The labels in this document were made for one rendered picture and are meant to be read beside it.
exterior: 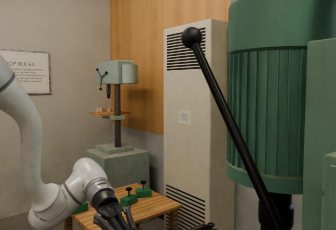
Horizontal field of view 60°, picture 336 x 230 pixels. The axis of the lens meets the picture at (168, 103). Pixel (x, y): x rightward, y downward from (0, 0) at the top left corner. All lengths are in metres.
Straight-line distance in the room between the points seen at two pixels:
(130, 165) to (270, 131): 2.42
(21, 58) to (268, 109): 3.08
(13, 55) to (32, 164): 2.45
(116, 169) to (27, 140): 1.87
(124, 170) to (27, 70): 1.46
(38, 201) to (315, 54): 0.92
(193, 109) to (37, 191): 1.34
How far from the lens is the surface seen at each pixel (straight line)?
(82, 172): 1.10
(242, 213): 2.39
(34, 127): 0.92
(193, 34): 0.47
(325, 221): 0.31
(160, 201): 2.19
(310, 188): 0.45
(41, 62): 3.42
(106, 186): 1.03
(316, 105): 0.43
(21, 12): 3.46
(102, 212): 0.99
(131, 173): 2.85
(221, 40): 2.09
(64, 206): 1.10
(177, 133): 2.26
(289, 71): 0.45
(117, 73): 2.68
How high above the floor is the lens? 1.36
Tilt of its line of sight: 4 degrees down
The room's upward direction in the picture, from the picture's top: straight up
